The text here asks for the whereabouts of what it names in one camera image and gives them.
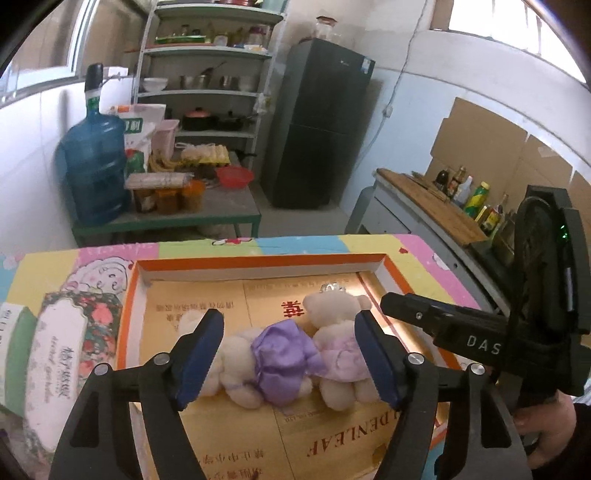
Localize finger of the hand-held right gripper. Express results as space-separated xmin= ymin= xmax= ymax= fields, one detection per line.
xmin=379 ymin=292 xmax=509 ymax=370

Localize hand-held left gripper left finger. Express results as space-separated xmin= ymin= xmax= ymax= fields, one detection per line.
xmin=48 ymin=308 xmax=225 ymax=480

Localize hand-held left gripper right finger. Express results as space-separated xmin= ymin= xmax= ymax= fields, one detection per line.
xmin=353 ymin=310 xmax=534 ymax=480

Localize teddy bear light purple dress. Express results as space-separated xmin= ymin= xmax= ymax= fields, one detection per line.
xmin=305 ymin=282 xmax=377 ymax=409

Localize teddy bear dark purple dress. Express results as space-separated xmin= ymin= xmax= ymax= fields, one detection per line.
xmin=178 ymin=309 xmax=324 ymax=409

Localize orange-rimmed cardboard box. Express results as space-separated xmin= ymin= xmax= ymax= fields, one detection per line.
xmin=115 ymin=253 xmax=462 ymax=480

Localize person's right hand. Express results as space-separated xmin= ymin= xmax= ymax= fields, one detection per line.
xmin=512 ymin=390 xmax=580 ymax=469

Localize yellow green bottle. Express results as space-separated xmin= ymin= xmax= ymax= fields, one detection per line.
xmin=464 ymin=181 xmax=490 ymax=219

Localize white plastic bottle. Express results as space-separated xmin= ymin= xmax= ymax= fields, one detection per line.
xmin=455 ymin=176 xmax=474 ymax=207

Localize wooden cutting board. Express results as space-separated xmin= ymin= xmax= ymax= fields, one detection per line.
xmin=376 ymin=168 xmax=490 ymax=244

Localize grey counter cabinet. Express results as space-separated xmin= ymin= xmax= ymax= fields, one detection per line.
xmin=346 ymin=173 xmax=522 ymax=315

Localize floral tissue pack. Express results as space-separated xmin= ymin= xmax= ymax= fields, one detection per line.
xmin=23 ymin=291 xmax=125 ymax=444

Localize green low table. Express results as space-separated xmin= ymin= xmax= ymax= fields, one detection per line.
xmin=71 ymin=152 xmax=262 ymax=247

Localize packaged dried noodles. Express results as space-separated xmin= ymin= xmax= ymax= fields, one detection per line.
xmin=126 ymin=172 xmax=195 ymax=190

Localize red plastic bowl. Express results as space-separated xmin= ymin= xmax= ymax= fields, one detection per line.
xmin=216 ymin=166 xmax=254 ymax=189

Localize bunch of bananas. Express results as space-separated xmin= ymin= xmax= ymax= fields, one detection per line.
xmin=148 ymin=152 xmax=178 ymax=174

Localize yellow egg tray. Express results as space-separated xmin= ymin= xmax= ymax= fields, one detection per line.
xmin=180 ymin=143 xmax=232 ymax=168

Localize blue water jug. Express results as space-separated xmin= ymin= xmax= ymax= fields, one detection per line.
xmin=58 ymin=111 xmax=132 ymax=227

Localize pink plastic basket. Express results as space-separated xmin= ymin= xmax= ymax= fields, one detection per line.
xmin=152 ymin=119 xmax=180 ymax=158

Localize black pot red lid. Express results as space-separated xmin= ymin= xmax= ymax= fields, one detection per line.
xmin=182 ymin=107 xmax=218 ymax=131

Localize white green flour bag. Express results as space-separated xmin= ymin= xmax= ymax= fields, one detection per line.
xmin=121 ymin=104 xmax=167 ymax=153

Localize black wok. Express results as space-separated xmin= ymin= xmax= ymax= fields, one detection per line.
xmin=217 ymin=111 xmax=259 ymax=131

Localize black refrigerator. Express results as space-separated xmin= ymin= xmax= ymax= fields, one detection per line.
xmin=265 ymin=38 xmax=376 ymax=210

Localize metal shelf rack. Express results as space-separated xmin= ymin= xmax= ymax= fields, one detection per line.
xmin=134 ymin=0 xmax=287 ymax=160

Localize black water pump dispenser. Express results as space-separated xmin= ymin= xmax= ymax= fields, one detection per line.
xmin=84 ymin=63 xmax=112 ymax=114

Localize glass jar red lid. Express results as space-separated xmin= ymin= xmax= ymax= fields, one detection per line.
xmin=315 ymin=16 xmax=347 ymax=42

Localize sliding window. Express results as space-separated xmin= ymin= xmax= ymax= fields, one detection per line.
xmin=0 ymin=0 xmax=153 ymax=107

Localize cardboard sheets on wall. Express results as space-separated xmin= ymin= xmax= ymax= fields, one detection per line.
xmin=429 ymin=97 xmax=591 ymax=222

